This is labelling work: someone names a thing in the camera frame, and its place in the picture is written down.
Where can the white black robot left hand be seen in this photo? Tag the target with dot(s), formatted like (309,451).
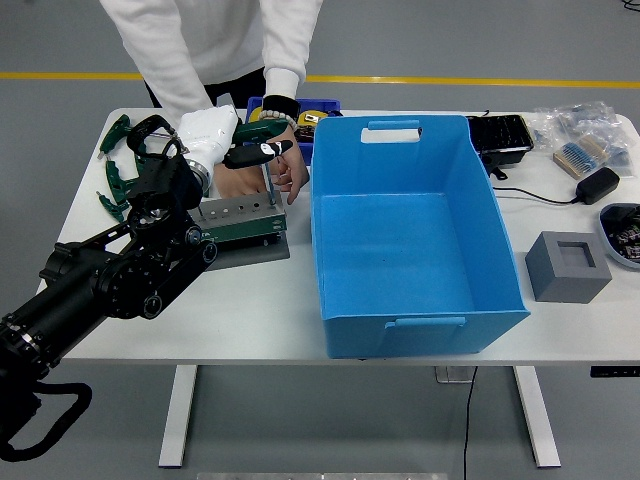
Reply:
(205,132)

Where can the person's left hand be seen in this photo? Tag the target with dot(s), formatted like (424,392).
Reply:
(297,172)

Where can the person's right hand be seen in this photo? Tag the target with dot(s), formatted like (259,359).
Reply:
(240,180)

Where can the green silver wrench stand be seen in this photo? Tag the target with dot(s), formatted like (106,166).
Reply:
(250,227)

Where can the large blue plastic box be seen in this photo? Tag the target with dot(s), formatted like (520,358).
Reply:
(400,240)

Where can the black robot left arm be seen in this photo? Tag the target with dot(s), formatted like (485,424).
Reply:
(100,280)

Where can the person's right forearm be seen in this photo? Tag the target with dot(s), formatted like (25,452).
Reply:
(185,95)

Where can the person's left forearm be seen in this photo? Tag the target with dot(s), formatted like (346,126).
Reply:
(287,75)

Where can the yellow tape measure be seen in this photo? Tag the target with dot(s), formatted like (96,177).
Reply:
(302,120)

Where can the yellow lemon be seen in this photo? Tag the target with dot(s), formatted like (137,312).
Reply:
(256,114)

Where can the black wristwatch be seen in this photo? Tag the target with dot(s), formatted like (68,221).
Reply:
(280,104)

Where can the small blue parts bin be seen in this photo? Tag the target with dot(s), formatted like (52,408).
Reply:
(330,105)

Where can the person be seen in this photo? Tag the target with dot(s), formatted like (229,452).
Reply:
(225,40)

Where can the black plastic tray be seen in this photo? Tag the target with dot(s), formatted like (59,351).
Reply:
(500,135)

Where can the white table leg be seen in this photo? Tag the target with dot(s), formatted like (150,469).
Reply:
(537,415)
(177,415)

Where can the grey table foot plate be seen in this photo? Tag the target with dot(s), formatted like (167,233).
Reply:
(450,375)

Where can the blue resistor strip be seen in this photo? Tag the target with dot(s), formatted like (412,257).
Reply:
(580,155)

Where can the grey foam block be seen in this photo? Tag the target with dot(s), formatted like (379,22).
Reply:
(565,270)

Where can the clear plastic parts bags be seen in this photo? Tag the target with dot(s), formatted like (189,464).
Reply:
(580,117)

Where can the black power adapter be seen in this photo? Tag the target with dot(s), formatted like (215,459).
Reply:
(595,185)

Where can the oval grey dish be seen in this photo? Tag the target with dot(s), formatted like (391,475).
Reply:
(620,235)

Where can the black table control panel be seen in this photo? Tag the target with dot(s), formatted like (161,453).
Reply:
(615,371)

